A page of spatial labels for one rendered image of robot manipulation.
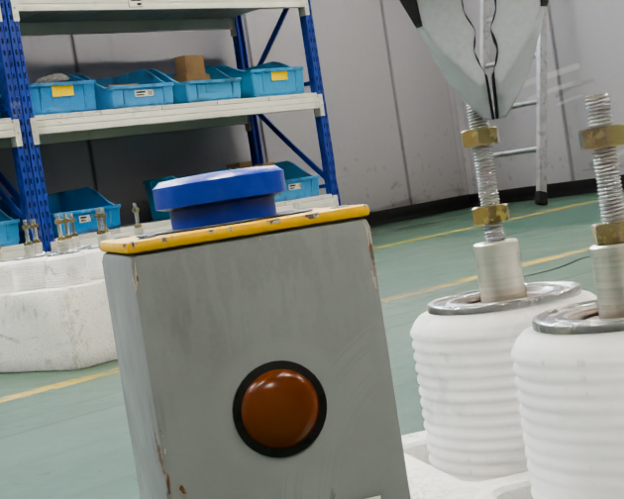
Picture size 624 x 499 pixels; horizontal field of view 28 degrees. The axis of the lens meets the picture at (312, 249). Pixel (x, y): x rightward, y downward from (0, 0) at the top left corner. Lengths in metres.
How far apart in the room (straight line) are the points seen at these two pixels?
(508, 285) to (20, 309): 2.31
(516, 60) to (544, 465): 0.20
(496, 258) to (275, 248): 0.27
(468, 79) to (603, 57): 7.30
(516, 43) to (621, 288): 0.15
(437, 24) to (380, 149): 7.35
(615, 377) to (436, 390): 0.15
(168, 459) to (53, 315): 2.43
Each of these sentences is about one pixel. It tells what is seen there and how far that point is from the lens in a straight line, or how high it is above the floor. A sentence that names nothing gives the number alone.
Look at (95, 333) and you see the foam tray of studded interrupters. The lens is 2.78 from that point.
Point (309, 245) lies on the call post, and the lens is 0.35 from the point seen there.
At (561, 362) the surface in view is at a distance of 0.48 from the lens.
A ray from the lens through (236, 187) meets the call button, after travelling 0.36.
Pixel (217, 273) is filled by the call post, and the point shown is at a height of 0.30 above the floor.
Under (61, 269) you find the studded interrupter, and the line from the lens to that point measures 2.79.
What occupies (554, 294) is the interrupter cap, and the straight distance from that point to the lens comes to 0.59.
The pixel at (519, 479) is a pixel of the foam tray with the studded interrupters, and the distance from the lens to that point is 0.56.
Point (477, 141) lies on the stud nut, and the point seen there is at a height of 0.33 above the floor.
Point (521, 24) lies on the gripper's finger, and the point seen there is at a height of 0.38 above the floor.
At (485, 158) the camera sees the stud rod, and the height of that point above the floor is 0.32.
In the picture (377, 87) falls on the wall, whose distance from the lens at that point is 8.01.
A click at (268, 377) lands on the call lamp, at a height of 0.27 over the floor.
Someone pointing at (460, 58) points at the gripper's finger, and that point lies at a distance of 0.60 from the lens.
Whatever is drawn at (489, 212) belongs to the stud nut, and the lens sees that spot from 0.61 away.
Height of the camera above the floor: 0.32
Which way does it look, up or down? 3 degrees down
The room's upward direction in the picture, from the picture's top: 9 degrees counter-clockwise
